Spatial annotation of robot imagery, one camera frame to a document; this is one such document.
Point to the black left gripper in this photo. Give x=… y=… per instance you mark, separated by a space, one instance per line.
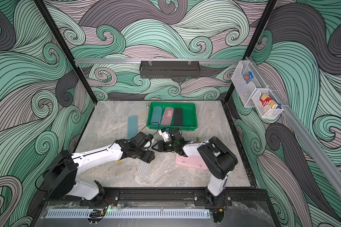
x=148 y=157

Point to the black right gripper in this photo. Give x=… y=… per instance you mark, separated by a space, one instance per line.
x=165 y=145

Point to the teal slim pencil case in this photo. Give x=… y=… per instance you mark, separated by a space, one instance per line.
x=132 y=126

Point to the clear ribbed pencil case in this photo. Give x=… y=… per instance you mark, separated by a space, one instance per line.
x=143 y=168

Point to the pink lidded box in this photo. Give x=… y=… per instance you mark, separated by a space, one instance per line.
x=195 y=162

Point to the pink translucent pencil case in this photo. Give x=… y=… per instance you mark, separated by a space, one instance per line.
x=167 y=116

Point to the black pencil case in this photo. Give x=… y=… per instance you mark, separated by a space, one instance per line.
x=178 y=117

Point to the teal ribbed pencil case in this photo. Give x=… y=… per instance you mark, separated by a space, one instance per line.
x=156 y=116

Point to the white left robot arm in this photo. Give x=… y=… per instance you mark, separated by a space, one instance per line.
x=61 y=178

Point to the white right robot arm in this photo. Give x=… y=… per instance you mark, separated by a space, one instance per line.
x=218 y=158

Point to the green plastic storage box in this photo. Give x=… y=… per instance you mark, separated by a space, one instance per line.
x=190 y=122

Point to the red box in bin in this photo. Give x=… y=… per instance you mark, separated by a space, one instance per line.
x=265 y=99

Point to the blue packet in bin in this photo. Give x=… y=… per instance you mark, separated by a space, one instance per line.
x=248 y=77

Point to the black wall shelf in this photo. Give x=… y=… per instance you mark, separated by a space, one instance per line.
x=169 y=70

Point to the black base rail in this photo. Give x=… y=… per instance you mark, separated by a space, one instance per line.
x=194 y=195

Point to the white slotted cable duct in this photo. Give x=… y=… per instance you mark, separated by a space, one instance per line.
x=130 y=213

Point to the clear wall bin near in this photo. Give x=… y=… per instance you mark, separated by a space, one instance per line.
x=271 y=111

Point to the aluminium wall rail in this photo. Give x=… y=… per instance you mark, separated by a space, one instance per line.
x=139 y=60

